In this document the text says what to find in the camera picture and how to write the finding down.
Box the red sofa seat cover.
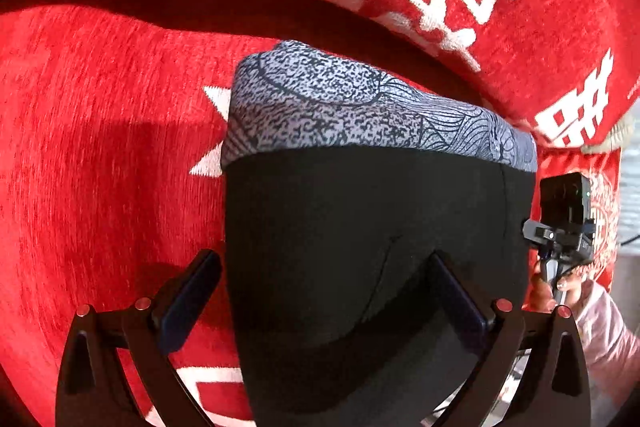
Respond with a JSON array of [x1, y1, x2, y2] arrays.
[[1, 0, 639, 426]]

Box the person's right hand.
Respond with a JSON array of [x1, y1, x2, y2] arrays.
[[524, 261, 584, 315]]

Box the black pants grey waistband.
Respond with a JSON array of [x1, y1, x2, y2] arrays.
[[221, 41, 537, 426]]

